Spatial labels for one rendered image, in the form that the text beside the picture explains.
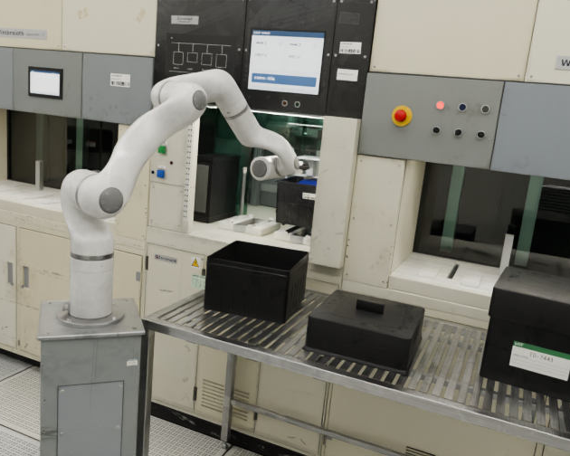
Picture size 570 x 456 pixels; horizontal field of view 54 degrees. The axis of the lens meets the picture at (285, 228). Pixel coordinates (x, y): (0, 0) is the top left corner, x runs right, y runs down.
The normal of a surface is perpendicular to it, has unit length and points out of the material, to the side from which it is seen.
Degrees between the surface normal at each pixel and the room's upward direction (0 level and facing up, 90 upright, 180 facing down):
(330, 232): 90
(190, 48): 90
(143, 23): 90
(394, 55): 90
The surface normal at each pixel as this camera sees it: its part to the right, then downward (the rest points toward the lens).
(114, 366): 0.36, 0.23
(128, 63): -0.40, 0.15
